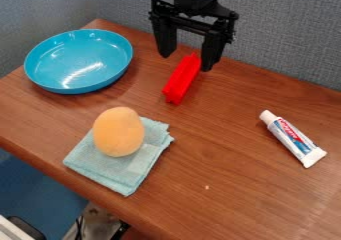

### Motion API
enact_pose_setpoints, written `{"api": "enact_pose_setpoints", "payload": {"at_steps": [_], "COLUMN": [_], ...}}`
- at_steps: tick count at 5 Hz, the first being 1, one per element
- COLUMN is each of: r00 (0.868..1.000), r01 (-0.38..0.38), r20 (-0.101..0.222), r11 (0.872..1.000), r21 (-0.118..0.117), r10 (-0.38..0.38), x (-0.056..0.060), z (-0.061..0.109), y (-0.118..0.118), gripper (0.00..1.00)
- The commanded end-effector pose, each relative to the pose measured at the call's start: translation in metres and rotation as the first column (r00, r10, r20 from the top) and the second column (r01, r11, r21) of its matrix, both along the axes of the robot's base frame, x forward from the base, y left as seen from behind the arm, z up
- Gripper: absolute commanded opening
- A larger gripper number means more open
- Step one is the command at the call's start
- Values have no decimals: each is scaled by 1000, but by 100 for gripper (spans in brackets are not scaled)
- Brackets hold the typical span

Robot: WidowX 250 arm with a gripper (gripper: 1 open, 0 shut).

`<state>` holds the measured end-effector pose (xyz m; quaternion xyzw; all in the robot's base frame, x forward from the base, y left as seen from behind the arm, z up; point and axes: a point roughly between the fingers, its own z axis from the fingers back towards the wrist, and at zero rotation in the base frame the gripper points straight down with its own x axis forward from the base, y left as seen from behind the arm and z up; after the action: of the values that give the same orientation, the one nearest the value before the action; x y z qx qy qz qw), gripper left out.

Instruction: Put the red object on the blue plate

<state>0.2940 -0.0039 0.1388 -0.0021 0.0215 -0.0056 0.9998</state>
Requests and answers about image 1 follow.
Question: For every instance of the light blue folded cloth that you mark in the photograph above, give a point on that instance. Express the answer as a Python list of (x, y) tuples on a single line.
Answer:
[(121, 173)]

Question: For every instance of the grey table leg bracket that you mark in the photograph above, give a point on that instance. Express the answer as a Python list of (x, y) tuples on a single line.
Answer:
[(97, 224)]

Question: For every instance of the orange egg-shaped sponge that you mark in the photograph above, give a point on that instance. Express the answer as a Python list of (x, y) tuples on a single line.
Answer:
[(118, 132)]

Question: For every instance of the blue plate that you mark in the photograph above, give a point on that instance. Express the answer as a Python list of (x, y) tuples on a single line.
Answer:
[(79, 61)]

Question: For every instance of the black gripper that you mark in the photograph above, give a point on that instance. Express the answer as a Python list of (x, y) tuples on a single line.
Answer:
[(204, 17)]

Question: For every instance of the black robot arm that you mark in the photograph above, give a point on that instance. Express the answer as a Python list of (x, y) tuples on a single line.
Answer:
[(204, 17)]

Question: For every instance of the white toothpaste tube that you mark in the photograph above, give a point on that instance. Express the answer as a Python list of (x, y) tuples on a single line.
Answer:
[(293, 139)]

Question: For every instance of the red plastic block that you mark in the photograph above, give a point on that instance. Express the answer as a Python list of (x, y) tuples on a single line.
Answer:
[(182, 78)]

